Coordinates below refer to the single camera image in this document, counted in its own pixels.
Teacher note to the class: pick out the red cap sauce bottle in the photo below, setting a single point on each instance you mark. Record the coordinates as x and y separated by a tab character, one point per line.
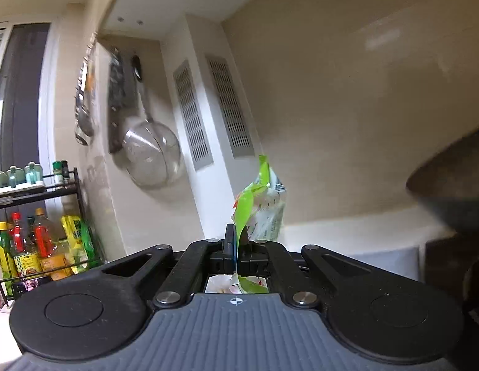
24	252

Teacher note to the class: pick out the yellow cap oil bottle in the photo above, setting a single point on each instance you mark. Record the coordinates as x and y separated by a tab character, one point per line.
6	260

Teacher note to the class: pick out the round wire mesh strainer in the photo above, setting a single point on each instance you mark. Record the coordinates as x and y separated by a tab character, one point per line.
154	150

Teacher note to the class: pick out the black wok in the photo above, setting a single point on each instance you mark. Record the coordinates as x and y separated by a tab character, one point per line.
447	185

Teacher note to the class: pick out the green white snack wrapper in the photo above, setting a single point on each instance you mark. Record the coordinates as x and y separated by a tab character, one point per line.
257	219

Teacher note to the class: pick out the hanging metal ladle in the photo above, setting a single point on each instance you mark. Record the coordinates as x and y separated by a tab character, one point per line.
84	92

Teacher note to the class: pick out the hanging kitchen cleaver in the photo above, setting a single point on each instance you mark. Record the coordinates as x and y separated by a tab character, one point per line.
116	97

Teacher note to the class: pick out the wall vent grille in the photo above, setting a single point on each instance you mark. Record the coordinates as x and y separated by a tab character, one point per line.
193	122
229	103

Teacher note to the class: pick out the yellow green seasoning bag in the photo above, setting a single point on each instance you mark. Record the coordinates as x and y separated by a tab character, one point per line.
81	253

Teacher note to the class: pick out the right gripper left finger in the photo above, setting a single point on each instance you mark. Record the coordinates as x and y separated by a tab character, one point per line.
196	264

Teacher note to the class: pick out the orange cap oil bottle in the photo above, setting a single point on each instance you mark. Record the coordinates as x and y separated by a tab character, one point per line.
51	254

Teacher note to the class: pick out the black wire spice rack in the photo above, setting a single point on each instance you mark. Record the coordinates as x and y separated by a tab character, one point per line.
24	190

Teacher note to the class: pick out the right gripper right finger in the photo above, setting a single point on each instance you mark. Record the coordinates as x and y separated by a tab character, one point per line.
272	261

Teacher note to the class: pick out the right wall vent grille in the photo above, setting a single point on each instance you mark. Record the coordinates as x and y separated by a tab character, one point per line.
229	103

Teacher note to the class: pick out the left wall vent grille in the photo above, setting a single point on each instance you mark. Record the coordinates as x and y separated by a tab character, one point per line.
193	122

